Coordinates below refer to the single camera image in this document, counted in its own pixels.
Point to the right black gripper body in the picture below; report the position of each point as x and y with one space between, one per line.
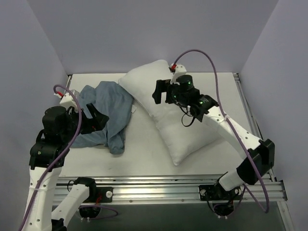
166 90

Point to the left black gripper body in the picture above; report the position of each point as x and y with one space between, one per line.
95 119

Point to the blue plaid pillowcase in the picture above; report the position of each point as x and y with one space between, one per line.
110 99

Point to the white pillow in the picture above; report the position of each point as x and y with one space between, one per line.
140 83

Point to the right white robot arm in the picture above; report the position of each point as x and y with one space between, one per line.
257 154

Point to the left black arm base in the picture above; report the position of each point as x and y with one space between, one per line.
93 206

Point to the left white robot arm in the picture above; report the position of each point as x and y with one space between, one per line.
47 157

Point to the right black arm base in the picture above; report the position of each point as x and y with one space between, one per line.
219 201

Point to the white care label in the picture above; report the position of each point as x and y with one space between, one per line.
133 109

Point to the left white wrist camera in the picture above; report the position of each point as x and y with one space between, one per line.
66 100

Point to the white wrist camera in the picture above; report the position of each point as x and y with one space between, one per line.
177 70
66 100

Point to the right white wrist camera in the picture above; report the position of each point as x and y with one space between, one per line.
177 70

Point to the aluminium table frame rail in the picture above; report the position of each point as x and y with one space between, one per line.
145 173

